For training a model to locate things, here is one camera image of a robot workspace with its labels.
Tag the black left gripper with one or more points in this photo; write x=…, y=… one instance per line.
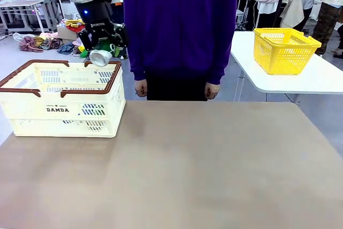
x=99, y=20

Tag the drink can with silver bottom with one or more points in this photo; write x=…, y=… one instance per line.
x=100, y=58

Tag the person's right forearm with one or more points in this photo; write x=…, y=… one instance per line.
x=138, y=65

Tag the person's left forearm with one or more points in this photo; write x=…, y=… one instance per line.
x=218, y=68

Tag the cream basket with brown rim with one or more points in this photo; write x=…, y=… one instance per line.
x=61, y=111

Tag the yellow plastic basket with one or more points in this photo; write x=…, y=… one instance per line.
x=284, y=54

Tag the person's right hand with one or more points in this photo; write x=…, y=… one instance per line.
x=141, y=88

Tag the person's left hand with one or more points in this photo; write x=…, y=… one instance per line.
x=212, y=91

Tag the cardboard box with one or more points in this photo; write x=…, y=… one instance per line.
x=65, y=33

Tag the pile of colourful clothes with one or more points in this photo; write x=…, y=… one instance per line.
x=45, y=41

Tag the person in purple sweater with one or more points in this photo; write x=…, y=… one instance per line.
x=179, y=25

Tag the grey background workbench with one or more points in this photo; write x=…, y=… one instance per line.
x=24, y=11

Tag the beige coat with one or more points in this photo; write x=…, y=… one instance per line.
x=293, y=7

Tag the white side table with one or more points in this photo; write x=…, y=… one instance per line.
x=308, y=78

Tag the person in cream sweater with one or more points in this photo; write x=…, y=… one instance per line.
x=328, y=11

